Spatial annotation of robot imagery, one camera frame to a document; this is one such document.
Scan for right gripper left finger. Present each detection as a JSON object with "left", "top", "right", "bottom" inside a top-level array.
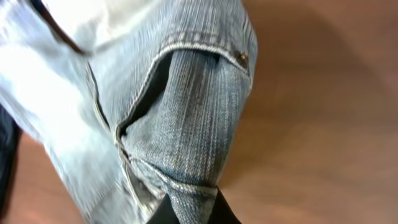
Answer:
[{"left": 147, "top": 194, "right": 180, "bottom": 224}]

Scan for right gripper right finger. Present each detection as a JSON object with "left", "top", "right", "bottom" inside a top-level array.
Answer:
[{"left": 208, "top": 189, "right": 241, "bottom": 224}]

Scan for light blue denim shorts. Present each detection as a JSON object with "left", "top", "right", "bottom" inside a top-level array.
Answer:
[{"left": 1, "top": 0, "right": 258, "bottom": 223}]

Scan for dark blue denim garment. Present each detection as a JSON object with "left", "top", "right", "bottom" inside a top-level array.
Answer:
[{"left": 1, "top": 106, "right": 21, "bottom": 218}]

